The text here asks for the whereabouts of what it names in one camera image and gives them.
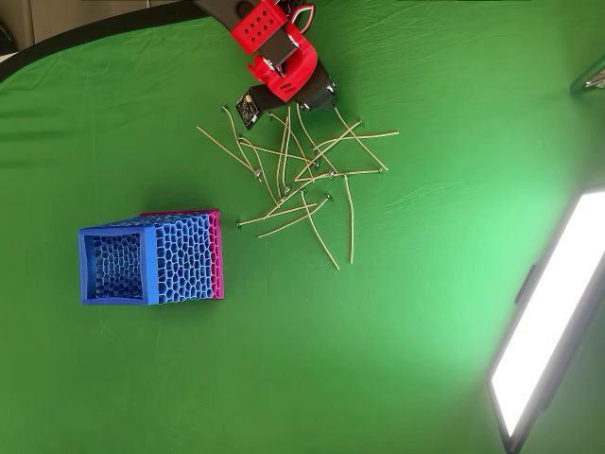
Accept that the blue magenta lattice basket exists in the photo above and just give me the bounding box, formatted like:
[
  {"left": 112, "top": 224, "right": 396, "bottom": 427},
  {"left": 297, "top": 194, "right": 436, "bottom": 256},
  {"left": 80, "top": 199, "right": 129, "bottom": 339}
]
[{"left": 77, "top": 207, "right": 224, "bottom": 306}]

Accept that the red white servo cable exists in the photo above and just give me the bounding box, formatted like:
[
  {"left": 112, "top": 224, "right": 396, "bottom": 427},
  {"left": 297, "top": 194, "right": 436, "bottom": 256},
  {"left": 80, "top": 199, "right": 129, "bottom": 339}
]
[{"left": 283, "top": 2, "right": 316, "bottom": 29}]

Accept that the white LED light panel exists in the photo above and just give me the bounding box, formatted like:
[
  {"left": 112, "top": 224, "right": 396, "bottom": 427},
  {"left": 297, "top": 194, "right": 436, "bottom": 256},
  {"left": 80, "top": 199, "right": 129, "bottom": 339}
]
[{"left": 485, "top": 184, "right": 605, "bottom": 454}]

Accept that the dark grey chair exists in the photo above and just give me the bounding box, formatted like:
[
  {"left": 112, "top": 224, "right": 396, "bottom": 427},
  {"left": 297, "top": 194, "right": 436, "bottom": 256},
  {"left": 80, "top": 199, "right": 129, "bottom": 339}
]
[{"left": 0, "top": 9, "right": 24, "bottom": 56}]

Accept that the green cloth with black rim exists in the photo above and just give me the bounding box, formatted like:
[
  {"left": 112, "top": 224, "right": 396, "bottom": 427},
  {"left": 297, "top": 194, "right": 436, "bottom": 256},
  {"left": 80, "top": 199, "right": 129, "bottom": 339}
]
[{"left": 0, "top": 0, "right": 605, "bottom": 454}]

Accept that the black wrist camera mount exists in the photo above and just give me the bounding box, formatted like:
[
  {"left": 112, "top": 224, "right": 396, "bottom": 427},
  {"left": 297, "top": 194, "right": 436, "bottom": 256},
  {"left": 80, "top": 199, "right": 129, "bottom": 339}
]
[{"left": 234, "top": 83, "right": 285, "bottom": 131}]

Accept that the chrome metal stand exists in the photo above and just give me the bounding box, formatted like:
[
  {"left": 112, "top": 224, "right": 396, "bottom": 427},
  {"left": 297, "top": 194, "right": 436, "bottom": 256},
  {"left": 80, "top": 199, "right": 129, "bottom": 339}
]
[{"left": 569, "top": 55, "right": 605, "bottom": 96}]

